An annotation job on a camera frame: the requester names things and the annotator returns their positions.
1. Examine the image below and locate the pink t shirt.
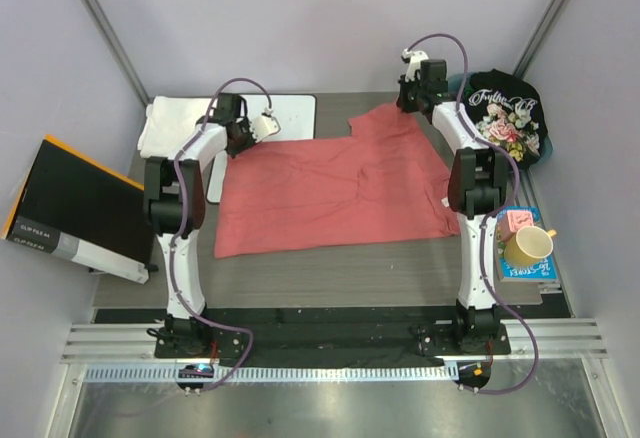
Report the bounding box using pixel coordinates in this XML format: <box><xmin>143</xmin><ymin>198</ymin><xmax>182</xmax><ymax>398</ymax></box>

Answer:
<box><xmin>214</xmin><ymin>103</ymin><xmax>460</xmax><ymax>258</ymax></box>

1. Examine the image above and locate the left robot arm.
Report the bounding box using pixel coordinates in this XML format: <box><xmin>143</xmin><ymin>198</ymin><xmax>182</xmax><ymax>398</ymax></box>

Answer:
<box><xmin>137</xmin><ymin>93</ymin><xmax>259</xmax><ymax>357</ymax></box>

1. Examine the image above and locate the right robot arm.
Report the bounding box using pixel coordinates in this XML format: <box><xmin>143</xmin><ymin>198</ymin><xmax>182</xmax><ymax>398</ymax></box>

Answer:
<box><xmin>397</xmin><ymin>50</ymin><xmax>511</xmax><ymax>355</ymax></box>

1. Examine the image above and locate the teal plastic basket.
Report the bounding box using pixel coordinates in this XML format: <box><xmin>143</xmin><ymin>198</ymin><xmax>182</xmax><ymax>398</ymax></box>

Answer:
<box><xmin>441</xmin><ymin>72</ymin><xmax>557</xmax><ymax>174</ymax></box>

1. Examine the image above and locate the folded white t shirt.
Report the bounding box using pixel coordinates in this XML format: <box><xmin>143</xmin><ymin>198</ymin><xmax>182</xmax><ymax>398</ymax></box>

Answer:
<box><xmin>137</xmin><ymin>96</ymin><xmax>211</xmax><ymax>159</ymax></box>

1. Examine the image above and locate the white dry-erase board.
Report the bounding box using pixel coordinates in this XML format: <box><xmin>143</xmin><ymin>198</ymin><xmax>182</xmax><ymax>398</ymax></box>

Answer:
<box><xmin>206</xmin><ymin>94</ymin><xmax>317</xmax><ymax>204</ymax></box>

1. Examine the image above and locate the black floral t shirt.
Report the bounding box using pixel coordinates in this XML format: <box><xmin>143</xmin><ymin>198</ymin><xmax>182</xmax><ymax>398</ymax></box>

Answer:
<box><xmin>467</xmin><ymin>68</ymin><xmax>550</xmax><ymax>174</ymax></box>

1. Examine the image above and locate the pink sticky note pad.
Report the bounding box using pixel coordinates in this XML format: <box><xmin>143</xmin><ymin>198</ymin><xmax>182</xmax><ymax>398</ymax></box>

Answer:
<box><xmin>497</xmin><ymin>208</ymin><xmax>534</xmax><ymax>242</ymax></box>

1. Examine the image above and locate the yellow mug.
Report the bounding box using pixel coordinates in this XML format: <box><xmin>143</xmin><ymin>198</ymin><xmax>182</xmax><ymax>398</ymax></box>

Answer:
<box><xmin>503</xmin><ymin>225</ymin><xmax>557</xmax><ymax>268</ymax></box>

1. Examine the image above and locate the black orange clip file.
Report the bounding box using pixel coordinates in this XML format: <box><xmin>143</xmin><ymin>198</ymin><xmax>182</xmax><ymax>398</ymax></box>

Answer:
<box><xmin>1</xmin><ymin>135</ymin><xmax>157</xmax><ymax>284</ymax></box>

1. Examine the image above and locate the blue picture book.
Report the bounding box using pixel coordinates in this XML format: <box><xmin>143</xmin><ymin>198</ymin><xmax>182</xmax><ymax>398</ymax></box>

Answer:
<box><xmin>494</xmin><ymin>206</ymin><xmax>557</xmax><ymax>283</ymax></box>

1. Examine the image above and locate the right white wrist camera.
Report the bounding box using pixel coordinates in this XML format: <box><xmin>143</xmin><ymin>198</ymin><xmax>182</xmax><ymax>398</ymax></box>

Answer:
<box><xmin>401</xmin><ymin>48</ymin><xmax>429</xmax><ymax>82</ymax></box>

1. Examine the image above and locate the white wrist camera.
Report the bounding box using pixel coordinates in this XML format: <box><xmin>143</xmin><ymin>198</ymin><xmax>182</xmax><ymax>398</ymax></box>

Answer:
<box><xmin>401</xmin><ymin>48</ymin><xmax>429</xmax><ymax>82</ymax></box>
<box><xmin>249</xmin><ymin>112</ymin><xmax>281</xmax><ymax>143</ymax></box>

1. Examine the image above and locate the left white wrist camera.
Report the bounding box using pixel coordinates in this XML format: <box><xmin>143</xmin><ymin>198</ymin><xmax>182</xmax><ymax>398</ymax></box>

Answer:
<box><xmin>249</xmin><ymin>112</ymin><xmax>281</xmax><ymax>143</ymax></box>

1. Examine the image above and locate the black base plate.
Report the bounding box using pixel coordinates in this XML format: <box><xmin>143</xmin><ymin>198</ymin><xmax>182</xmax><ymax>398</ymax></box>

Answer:
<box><xmin>146</xmin><ymin>306</ymin><xmax>511</xmax><ymax>369</ymax></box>

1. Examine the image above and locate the slotted cable duct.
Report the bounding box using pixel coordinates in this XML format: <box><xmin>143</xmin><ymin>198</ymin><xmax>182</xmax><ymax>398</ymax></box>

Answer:
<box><xmin>84</xmin><ymin>363</ymin><xmax>459</xmax><ymax>384</ymax></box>

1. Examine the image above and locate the aluminium frame rail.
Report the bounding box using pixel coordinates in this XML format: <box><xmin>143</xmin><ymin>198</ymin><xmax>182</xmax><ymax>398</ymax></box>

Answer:
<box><xmin>62</xmin><ymin>318</ymin><xmax>608</xmax><ymax>363</ymax></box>

